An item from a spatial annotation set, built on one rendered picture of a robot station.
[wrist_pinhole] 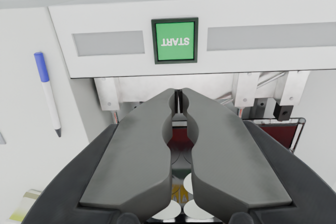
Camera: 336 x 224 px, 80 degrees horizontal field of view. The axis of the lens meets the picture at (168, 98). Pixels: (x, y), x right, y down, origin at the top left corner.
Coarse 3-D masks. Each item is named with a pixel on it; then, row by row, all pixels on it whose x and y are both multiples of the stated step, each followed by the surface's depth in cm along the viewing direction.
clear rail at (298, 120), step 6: (174, 120) 40; (180, 120) 40; (186, 120) 40; (252, 120) 39; (258, 120) 39; (264, 120) 39; (270, 120) 39; (276, 120) 39; (288, 120) 39; (294, 120) 39; (300, 120) 39; (174, 126) 40; (180, 126) 40; (186, 126) 40
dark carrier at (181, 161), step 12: (180, 132) 41; (276, 132) 40; (288, 132) 40; (168, 144) 43; (180, 144) 43; (192, 144) 43; (288, 144) 42; (180, 156) 44; (180, 168) 46; (180, 180) 49; (180, 192) 51; (180, 204) 54; (180, 216) 56
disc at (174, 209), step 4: (172, 200) 53; (172, 204) 54; (176, 204) 54; (168, 208) 55; (172, 208) 55; (176, 208) 55; (180, 208) 55; (160, 212) 56; (164, 212) 56; (168, 212) 56; (172, 212) 56; (176, 212) 56; (152, 216) 57; (156, 216) 57; (160, 216) 57; (164, 216) 57; (168, 216) 57; (172, 216) 57
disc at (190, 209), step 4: (192, 200) 53; (188, 204) 54; (192, 204) 53; (184, 208) 55; (188, 208) 54; (192, 208) 54; (196, 208) 54; (200, 208) 54; (184, 212) 55; (188, 212) 55; (192, 212) 55; (196, 212) 55; (200, 212) 55; (204, 212) 55; (192, 216) 56; (196, 216) 56; (200, 216) 56; (204, 216) 56; (208, 216) 56; (212, 216) 56
